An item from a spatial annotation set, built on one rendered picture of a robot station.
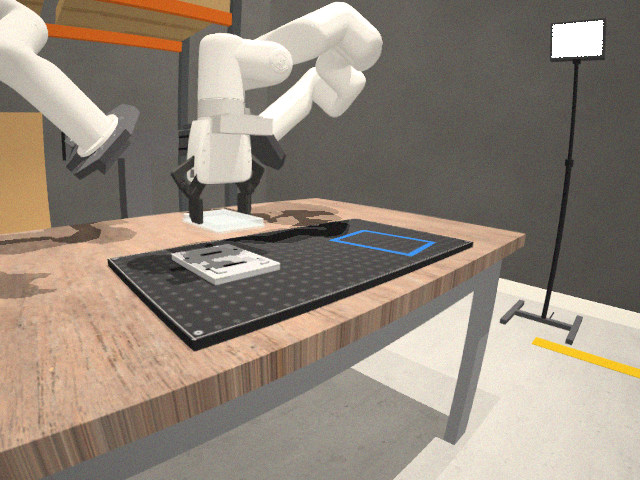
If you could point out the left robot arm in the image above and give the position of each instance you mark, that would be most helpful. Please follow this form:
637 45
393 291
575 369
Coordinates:
226 62

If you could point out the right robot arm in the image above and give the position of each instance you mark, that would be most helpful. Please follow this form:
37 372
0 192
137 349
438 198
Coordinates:
22 35

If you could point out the blue tape outline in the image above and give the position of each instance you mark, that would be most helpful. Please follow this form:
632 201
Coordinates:
410 254

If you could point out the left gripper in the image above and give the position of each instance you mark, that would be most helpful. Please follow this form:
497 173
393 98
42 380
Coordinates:
227 159

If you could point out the black perforated breadboard plate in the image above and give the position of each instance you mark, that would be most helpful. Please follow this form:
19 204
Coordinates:
314 272

